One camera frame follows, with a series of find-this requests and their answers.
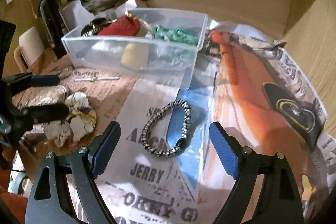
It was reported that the red velvet pouch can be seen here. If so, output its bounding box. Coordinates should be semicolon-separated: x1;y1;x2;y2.
97;16;140;36

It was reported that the green knit glove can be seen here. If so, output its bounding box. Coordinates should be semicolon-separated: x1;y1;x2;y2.
148;24;200;67

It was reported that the black white braided bracelet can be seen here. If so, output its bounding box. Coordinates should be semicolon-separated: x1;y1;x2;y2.
140;99;193;158

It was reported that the white paper sheet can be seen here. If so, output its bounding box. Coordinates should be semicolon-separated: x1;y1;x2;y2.
61;0;95;31

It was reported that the black cap with chains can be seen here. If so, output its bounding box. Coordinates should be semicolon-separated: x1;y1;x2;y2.
81;18;112;37

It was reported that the clear plastic bin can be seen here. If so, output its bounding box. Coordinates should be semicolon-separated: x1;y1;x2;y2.
62;8;209;90

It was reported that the cream mug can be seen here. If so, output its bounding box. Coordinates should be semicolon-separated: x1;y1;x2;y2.
14;27;45;72

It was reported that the dark wine bottle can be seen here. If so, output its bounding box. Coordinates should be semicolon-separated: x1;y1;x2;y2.
39;0;67;59

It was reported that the floral fabric scrunchie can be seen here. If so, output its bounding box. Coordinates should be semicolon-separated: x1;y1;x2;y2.
44;92;97;147

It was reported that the silver metal bar chain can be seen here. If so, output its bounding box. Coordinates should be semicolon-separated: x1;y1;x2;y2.
73;76;121;83

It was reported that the yellow sponge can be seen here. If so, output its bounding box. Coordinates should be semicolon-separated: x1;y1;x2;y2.
121;43;149;71

